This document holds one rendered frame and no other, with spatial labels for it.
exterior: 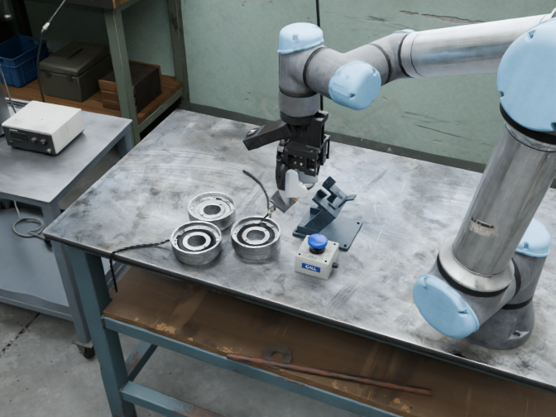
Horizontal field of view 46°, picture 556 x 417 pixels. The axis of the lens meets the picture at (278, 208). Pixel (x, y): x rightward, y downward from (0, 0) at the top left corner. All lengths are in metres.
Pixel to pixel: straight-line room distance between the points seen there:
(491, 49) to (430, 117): 1.94
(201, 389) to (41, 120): 0.96
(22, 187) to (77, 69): 1.33
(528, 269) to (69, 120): 1.37
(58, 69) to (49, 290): 1.28
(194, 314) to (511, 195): 0.92
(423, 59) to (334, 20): 1.80
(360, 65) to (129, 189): 0.74
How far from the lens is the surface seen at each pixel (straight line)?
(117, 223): 1.49
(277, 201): 1.32
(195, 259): 1.33
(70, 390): 2.23
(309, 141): 1.20
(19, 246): 2.45
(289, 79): 1.13
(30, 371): 2.32
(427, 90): 2.89
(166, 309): 1.62
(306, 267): 1.31
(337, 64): 1.06
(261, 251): 1.33
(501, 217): 0.93
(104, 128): 2.09
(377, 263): 1.36
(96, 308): 1.64
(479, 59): 1.03
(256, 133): 1.25
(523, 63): 0.80
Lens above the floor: 1.71
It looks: 38 degrees down
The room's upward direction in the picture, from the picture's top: straight up
